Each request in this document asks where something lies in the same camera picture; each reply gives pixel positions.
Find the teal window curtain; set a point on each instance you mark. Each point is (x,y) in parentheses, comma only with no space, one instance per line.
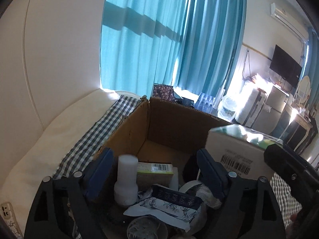
(190,44)

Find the bottled water pack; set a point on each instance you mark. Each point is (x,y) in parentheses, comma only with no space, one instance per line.
(205,103)

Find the blue floral packet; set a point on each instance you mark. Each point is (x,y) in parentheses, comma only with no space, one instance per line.
(169,206)

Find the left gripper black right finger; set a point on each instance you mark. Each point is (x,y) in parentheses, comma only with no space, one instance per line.
(249,208)

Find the checkered tablecloth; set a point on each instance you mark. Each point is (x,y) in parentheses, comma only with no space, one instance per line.
(84,150)

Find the white plug adapter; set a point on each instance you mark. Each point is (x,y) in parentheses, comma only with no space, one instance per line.
(126,188)

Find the oval vanity mirror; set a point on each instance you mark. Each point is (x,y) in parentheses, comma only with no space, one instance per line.
(303,90)

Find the cream bed blanket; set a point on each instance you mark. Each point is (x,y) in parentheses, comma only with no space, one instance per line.
(22,182)

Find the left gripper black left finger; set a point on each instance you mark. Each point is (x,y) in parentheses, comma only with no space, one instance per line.
(60,205)

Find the green white carton box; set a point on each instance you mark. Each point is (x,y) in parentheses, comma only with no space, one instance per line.
(241,149)

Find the silver mini fridge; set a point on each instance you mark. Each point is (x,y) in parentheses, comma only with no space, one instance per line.
(272,110)

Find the smartphone with patterned case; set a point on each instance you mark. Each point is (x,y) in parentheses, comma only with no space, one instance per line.
(8,215)

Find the large water jug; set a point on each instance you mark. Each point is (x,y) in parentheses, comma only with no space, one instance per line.
(227,109)

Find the dark patterned bag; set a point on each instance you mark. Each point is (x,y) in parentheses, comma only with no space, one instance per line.
(162,91)

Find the black wall television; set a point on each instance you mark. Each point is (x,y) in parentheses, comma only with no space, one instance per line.
(285,66)

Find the white suitcase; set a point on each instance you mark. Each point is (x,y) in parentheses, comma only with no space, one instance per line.
(251,100)

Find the small green white box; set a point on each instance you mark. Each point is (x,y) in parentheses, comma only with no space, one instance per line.
(153,173)

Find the beige tape roll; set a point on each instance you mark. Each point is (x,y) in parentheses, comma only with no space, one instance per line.
(189,185)

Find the white dressing table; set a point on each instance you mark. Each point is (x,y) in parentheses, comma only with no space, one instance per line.
(296,130)

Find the brown cardboard box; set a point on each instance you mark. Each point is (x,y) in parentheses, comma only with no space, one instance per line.
(163,132)

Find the cream lace cloth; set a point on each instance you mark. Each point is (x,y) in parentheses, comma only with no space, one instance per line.
(204,193)

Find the white air conditioner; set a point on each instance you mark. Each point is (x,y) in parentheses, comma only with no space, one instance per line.
(299,29)

